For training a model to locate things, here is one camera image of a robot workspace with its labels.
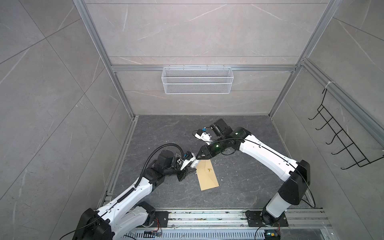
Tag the white glue stick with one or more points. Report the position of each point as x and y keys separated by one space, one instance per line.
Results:
x=195 y=163

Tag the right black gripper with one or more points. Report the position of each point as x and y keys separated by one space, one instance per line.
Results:
x=206 y=151

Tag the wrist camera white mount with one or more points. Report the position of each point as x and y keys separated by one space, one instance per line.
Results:
x=202 y=135
x=185 y=160

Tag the white wire mesh basket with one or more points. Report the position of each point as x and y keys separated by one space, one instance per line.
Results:
x=199 y=80

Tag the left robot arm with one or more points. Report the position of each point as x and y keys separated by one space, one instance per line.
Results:
x=128 y=210

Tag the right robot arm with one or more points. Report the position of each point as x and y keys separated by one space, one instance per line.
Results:
x=295 y=175

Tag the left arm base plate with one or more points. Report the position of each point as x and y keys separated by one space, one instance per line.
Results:
x=160 y=218

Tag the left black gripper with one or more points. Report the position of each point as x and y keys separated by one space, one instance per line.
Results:
x=185 y=171

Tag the slotted cable duct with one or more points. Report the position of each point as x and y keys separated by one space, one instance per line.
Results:
x=197 y=235

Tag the tan paper envelope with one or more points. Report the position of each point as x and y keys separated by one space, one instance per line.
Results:
x=206 y=175

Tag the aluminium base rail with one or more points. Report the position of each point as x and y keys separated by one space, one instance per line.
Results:
x=236 y=219

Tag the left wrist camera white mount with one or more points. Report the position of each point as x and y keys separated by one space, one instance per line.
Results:
x=185 y=160

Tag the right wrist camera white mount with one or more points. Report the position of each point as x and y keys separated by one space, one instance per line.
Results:
x=202 y=135

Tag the black wire hook rack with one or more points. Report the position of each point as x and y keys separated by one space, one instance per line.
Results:
x=339 y=133

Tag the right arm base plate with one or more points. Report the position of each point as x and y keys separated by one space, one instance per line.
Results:
x=263 y=219

